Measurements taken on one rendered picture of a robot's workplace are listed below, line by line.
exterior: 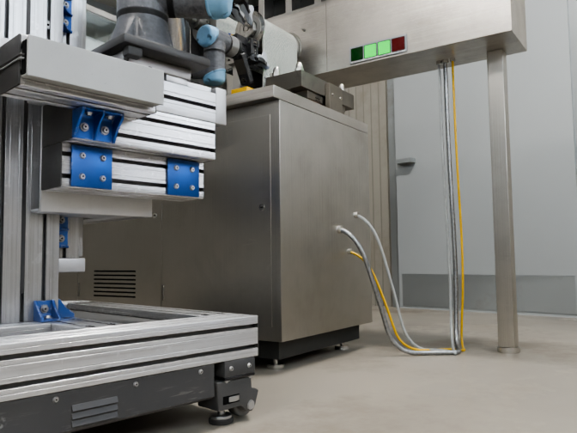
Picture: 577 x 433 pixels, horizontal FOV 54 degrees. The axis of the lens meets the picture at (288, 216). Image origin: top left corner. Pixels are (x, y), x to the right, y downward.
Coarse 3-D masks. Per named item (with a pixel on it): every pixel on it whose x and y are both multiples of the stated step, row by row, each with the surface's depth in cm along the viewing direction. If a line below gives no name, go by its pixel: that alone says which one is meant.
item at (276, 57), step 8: (264, 40) 218; (264, 48) 218; (272, 48) 222; (280, 48) 226; (272, 56) 222; (280, 56) 226; (288, 56) 231; (272, 64) 221; (280, 64) 226; (288, 64) 231; (264, 72) 217; (272, 72) 221; (264, 80) 216
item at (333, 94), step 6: (330, 84) 214; (330, 90) 214; (336, 90) 218; (342, 90) 222; (330, 96) 214; (336, 96) 218; (342, 96) 222; (330, 102) 214; (336, 102) 217; (342, 102) 222; (336, 108) 217; (342, 108) 221
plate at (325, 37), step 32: (352, 0) 233; (384, 0) 225; (416, 0) 217; (448, 0) 210; (480, 0) 203; (512, 0) 199; (288, 32) 251; (320, 32) 241; (352, 32) 232; (384, 32) 224; (416, 32) 216; (448, 32) 209; (480, 32) 203; (512, 32) 198; (320, 64) 240; (352, 64) 232; (384, 64) 230; (416, 64) 231; (448, 64) 231
